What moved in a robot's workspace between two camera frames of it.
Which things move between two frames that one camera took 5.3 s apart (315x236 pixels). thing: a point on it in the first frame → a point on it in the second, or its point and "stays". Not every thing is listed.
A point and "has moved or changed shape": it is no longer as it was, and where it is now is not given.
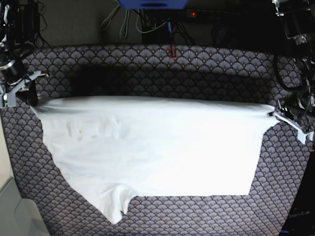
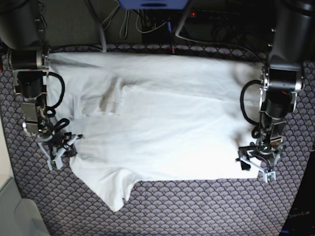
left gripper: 10,73 → 58,139
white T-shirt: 115,148 has moved or changed shape
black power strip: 207,15 stays
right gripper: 301,109 → 262,151
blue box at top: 153,4 stays
